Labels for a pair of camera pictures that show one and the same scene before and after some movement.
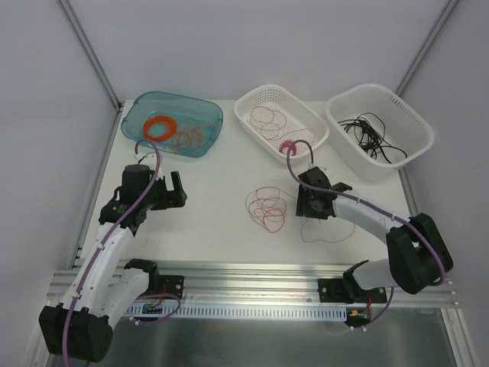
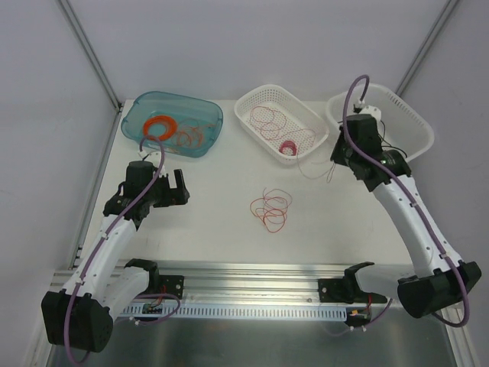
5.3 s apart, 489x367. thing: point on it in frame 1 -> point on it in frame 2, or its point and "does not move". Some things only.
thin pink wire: [271, 123] does not move
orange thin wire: [196, 137] does not move
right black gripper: [306, 200] -> [341, 154]
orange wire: [195, 138] does not move
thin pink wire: [325, 240] -> [330, 173]
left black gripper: [166, 195] does not move
